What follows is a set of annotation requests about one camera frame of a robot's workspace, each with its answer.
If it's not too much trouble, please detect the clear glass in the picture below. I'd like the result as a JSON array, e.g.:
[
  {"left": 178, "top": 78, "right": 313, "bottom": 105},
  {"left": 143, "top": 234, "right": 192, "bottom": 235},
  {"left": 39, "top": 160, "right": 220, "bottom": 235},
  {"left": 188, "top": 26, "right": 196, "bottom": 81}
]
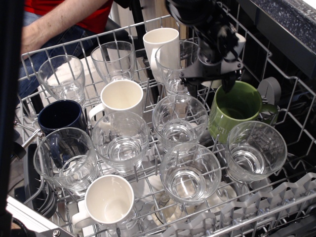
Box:
[
  {"left": 90, "top": 41, "right": 135, "bottom": 84},
  {"left": 152, "top": 94, "right": 208, "bottom": 152},
  {"left": 38, "top": 55, "right": 85, "bottom": 105},
  {"left": 92, "top": 111, "right": 150, "bottom": 175},
  {"left": 159, "top": 143, "right": 222, "bottom": 206},
  {"left": 225, "top": 121, "right": 287, "bottom": 183},
  {"left": 155, "top": 40, "right": 198, "bottom": 95},
  {"left": 34, "top": 127, "right": 99, "bottom": 196}
]

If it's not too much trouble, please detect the grey plastic rack clip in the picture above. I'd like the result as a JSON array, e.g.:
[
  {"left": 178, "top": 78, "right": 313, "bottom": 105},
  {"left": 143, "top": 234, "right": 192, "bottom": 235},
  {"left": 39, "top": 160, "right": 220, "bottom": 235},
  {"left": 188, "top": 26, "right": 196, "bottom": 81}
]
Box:
[{"left": 257, "top": 77, "right": 281, "bottom": 109}]

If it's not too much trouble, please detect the cream mug centre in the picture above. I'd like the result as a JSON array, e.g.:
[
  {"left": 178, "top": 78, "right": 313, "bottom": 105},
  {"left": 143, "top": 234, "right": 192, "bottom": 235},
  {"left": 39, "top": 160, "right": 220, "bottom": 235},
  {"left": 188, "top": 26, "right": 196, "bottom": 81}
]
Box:
[{"left": 88, "top": 79, "right": 144, "bottom": 125}]

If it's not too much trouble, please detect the grey wire dishwasher rack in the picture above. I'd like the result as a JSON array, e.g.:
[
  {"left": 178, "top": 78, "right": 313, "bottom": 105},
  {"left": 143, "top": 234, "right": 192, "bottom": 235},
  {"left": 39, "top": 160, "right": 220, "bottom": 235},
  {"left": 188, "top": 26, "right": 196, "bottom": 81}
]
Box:
[{"left": 16, "top": 3, "right": 316, "bottom": 237}]

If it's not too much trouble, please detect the clear glass back centre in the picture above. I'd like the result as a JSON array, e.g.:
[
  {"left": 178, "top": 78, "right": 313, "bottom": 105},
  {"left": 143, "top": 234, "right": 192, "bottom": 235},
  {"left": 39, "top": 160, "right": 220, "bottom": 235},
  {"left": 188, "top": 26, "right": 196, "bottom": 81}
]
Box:
[{"left": 155, "top": 40, "right": 198, "bottom": 95}]

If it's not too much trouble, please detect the clear glass centre left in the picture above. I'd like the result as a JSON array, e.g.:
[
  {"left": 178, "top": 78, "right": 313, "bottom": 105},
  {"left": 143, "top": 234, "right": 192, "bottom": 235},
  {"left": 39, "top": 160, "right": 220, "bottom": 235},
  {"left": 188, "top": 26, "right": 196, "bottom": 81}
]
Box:
[{"left": 92, "top": 111, "right": 150, "bottom": 175}]

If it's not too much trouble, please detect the dark blue mug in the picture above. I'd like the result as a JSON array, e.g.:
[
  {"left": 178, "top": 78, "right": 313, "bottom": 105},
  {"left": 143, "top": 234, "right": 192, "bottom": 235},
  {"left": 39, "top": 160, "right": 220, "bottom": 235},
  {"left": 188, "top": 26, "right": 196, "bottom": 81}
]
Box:
[{"left": 38, "top": 100, "right": 88, "bottom": 135}]

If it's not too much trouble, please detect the white mug back centre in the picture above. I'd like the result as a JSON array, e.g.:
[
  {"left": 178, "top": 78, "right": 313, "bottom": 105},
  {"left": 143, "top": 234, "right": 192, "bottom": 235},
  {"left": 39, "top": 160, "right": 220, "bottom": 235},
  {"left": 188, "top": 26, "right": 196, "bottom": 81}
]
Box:
[{"left": 143, "top": 28, "right": 180, "bottom": 83}]

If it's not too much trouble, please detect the clear glass back left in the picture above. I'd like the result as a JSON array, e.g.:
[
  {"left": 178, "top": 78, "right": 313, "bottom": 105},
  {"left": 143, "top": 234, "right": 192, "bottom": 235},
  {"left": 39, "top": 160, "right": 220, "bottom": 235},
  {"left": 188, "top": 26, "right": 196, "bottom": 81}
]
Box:
[{"left": 38, "top": 55, "right": 85, "bottom": 105}]

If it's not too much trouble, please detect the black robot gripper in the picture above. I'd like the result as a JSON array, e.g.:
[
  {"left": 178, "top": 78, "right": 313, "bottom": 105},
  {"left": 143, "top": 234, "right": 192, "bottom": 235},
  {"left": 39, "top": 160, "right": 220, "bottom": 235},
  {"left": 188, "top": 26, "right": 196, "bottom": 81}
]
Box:
[{"left": 180, "top": 22, "right": 241, "bottom": 96}]

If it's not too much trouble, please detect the clear glass right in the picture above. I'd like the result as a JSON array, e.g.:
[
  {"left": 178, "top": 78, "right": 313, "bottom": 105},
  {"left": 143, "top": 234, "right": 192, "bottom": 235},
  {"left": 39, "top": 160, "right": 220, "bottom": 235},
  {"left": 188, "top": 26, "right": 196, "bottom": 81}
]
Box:
[{"left": 225, "top": 121, "right": 287, "bottom": 183}]

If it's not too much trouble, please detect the clear glass front centre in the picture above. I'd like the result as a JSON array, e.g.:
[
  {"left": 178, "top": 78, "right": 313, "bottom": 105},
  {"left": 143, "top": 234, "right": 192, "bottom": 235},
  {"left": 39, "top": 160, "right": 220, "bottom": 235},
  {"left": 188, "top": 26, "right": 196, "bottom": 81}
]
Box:
[{"left": 159, "top": 143, "right": 222, "bottom": 206}]

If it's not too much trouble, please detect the cream mug front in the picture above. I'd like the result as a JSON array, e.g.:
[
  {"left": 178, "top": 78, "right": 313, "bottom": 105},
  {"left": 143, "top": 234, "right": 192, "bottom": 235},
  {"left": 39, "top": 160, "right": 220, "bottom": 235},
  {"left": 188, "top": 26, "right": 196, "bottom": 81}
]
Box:
[{"left": 72, "top": 175, "right": 135, "bottom": 229}]

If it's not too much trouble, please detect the grey plastic tine row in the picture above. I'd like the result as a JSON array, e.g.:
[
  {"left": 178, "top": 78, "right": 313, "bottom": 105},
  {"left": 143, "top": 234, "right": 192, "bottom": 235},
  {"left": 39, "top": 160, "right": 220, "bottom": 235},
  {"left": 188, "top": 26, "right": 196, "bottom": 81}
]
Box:
[{"left": 161, "top": 173, "right": 316, "bottom": 237}]

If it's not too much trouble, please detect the person's bare forearm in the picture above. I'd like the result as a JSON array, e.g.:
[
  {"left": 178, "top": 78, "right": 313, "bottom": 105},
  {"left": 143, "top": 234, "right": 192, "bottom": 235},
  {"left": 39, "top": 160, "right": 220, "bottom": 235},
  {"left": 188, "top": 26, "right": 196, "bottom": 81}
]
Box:
[{"left": 20, "top": 0, "right": 106, "bottom": 55}]

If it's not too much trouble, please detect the clear glass front left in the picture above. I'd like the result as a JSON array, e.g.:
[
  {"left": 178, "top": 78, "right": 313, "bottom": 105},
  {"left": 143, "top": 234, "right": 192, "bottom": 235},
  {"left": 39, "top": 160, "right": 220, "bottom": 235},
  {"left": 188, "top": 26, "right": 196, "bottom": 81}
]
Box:
[{"left": 34, "top": 127, "right": 99, "bottom": 196}]

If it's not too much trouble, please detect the cream mug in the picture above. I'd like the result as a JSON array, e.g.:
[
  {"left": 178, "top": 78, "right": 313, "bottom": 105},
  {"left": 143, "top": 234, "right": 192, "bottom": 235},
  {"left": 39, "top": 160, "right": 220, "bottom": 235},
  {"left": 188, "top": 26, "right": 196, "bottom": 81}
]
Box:
[
  {"left": 88, "top": 79, "right": 144, "bottom": 125},
  {"left": 72, "top": 175, "right": 135, "bottom": 229}
]

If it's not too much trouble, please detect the clear glass back middle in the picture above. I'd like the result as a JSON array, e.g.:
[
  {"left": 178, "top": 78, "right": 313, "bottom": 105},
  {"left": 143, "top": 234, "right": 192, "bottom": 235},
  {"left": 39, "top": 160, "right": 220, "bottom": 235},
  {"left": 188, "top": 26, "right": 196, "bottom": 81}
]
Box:
[{"left": 90, "top": 41, "right": 135, "bottom": 84}]

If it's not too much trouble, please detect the green ceramic mug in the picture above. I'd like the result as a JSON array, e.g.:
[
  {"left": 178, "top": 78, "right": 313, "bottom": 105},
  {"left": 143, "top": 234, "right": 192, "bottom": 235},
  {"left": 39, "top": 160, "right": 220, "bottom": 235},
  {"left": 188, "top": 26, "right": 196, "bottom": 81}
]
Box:
[{"left": 208, "top": 81, "right": 278, "bottom": 144}]

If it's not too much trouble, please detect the white mug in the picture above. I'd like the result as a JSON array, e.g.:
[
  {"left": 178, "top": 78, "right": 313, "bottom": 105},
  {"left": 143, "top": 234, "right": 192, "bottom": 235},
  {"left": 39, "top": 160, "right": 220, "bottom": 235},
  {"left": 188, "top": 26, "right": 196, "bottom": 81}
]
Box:
[
  {"left": 202, "top": 33, "right": 246, "bottom": 89},
  {"left": 143, "top": 28, "right": 180, "bottom": 83}
]

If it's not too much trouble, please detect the white mug back right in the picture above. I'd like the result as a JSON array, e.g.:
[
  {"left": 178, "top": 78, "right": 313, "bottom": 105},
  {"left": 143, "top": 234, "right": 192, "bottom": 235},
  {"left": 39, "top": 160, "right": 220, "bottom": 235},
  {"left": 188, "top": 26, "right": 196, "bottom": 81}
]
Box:
[{"left": 202, "top": 33, "right": 246, "bottom": 89}]

